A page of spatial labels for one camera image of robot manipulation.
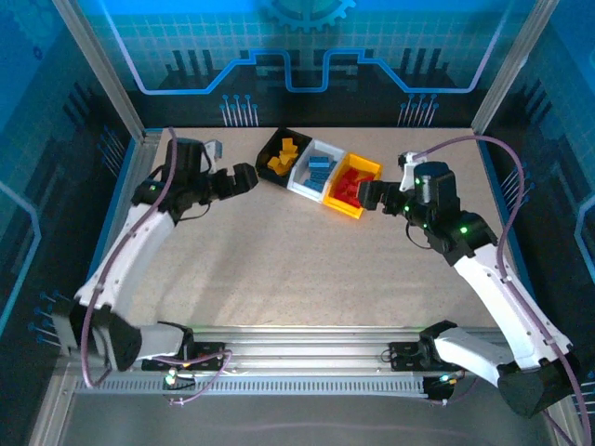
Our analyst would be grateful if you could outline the slotted grey cable duct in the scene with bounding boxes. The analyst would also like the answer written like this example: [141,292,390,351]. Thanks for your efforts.
[73,374,431,400]

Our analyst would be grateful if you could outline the black plastic bin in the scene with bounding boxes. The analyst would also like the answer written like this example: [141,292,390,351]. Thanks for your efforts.
[255,127,313,189]

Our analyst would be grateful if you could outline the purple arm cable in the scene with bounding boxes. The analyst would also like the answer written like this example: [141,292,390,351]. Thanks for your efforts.
[81,126,233,406]
[420,133,588,446]

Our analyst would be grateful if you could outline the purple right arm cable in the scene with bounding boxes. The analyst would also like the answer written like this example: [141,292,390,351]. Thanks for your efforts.
[420,133,588,446]

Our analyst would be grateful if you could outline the aluminium base frame rail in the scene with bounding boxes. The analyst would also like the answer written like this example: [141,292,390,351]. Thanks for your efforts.
[190,324,510,374]

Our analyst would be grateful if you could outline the aluminium frame post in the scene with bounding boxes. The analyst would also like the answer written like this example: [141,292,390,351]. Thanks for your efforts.
[51,0,151,140]
[470,0,560,137]

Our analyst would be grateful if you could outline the yellow plastic bin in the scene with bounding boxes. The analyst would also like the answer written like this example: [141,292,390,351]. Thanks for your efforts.
[324,152,384,220]

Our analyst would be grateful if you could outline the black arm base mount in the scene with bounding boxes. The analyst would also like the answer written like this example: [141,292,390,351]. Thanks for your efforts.
[141,340,232,373]
[389,340,466,373]

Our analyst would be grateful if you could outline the aluminium side frame rail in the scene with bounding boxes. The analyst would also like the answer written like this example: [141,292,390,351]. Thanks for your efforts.
[125,128,163,196]

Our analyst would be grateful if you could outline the white plastic bin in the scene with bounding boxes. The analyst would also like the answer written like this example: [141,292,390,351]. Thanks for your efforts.
[286,138,346,204]

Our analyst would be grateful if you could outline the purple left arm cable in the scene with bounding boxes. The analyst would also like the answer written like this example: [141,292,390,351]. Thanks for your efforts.
[81,126,233,406]

